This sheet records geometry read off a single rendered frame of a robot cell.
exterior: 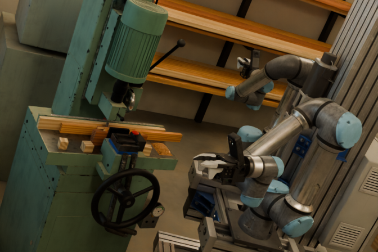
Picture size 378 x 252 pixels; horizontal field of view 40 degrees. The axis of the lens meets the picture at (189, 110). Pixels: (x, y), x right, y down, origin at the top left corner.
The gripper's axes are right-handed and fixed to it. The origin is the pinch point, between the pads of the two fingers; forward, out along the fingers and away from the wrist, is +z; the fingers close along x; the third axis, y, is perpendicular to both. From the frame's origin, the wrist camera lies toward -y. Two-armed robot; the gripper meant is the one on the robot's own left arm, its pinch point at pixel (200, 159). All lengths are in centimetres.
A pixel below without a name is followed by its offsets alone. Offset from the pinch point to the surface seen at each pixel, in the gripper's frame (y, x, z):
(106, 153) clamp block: 24, 56, 1
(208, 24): -16, 231, -165
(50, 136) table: 24, 71, 19
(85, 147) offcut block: 23, 59, 9
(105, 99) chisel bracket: 8, 75, -3
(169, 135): 21, 71, -39
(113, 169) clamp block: 28, 48, 0
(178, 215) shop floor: 106, 137, -114
